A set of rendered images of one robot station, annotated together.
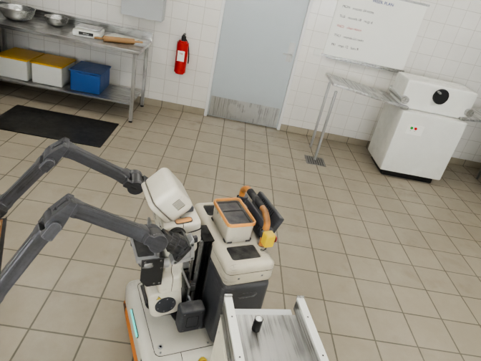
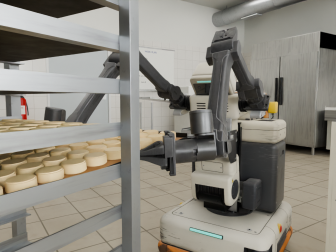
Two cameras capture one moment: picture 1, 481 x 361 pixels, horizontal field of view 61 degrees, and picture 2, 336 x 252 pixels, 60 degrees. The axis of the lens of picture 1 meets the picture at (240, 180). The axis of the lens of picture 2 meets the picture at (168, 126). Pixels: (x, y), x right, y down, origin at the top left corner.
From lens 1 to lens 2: 166 cm
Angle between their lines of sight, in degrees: 35
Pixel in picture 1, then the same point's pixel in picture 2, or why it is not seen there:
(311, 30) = not seen: hidden behind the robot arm
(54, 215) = (233, 35)
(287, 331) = not seen: outside the picture
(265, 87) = (93, 121)
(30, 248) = (227, 70)
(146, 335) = (229, 230)
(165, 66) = not seen: hidden behind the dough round
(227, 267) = (273, 124)
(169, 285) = (236, 165)
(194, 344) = (264, 219)
